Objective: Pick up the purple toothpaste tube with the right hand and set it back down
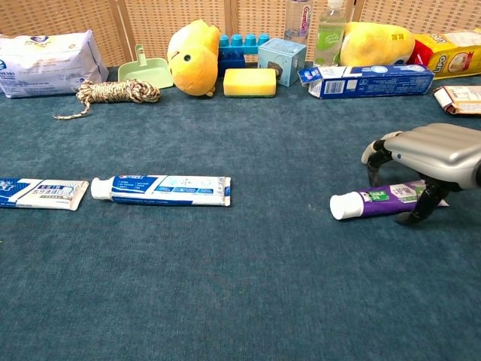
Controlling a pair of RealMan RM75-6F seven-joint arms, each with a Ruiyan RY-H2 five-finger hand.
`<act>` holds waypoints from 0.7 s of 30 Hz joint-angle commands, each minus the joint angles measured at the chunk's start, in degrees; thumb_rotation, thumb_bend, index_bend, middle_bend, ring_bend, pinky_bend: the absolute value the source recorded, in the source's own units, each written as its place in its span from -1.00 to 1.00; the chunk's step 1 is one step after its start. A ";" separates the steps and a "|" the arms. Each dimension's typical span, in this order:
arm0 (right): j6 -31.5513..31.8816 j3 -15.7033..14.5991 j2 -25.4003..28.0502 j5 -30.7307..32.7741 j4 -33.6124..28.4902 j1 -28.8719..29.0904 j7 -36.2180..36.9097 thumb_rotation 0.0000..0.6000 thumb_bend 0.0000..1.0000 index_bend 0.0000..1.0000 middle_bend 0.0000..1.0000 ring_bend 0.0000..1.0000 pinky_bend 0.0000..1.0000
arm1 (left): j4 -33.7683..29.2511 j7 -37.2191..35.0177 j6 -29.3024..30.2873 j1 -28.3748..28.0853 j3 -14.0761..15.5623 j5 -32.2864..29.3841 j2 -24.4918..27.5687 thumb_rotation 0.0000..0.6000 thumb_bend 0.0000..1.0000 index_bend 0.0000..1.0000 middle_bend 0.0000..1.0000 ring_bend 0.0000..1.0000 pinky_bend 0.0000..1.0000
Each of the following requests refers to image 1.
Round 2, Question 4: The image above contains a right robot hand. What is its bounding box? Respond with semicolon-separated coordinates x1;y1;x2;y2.
361;123;481;226

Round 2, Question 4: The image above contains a purple toothpaste tube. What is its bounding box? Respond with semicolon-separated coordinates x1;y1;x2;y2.
329;179;450;221

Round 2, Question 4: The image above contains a blue toothpaste carton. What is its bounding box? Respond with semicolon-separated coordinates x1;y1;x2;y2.
298;64;435;100

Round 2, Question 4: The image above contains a blue white toothpaste tube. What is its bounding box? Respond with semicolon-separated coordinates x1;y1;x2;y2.
90;174;232;208

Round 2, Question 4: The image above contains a blue white toothpaste with seven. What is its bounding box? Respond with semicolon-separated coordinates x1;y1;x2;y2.
0;177;90;211

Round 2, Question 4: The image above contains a brown white small carton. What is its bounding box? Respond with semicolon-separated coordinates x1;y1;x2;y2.
433;85;481;115

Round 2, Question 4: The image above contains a yellow snack package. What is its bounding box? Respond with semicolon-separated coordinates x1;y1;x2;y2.
407;29;481;80

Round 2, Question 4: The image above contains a yellow plush toy with tag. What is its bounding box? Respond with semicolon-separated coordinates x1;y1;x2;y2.
340;21;416;68

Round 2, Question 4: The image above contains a clear bottle green label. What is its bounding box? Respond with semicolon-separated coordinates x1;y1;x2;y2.
313;0;347;68

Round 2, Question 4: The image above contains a light blue cardboard box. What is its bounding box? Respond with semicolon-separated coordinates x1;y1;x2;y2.
257;37;307;87

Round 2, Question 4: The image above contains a clear bottle pink label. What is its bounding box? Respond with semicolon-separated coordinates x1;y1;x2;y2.
283;0;315;46

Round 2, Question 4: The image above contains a yellow sponge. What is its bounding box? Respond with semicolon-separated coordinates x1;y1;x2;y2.
222;68;278;99

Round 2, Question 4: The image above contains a blue building block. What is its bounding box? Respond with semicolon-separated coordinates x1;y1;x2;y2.
217;32;271;78

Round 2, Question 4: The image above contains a yellow plush duck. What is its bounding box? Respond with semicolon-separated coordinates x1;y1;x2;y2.
167;19;222;98

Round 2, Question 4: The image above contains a green plastic dustpan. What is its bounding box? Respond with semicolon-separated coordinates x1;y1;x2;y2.
117;44;174;90

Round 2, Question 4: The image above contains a woven folding screen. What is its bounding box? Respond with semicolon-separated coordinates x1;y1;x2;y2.
0;0;481;68

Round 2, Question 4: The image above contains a white tissue pack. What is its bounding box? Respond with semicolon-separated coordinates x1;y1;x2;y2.
0;29;110;99

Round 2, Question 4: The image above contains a coiled beige rope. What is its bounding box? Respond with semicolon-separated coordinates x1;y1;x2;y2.
53;78;162;121

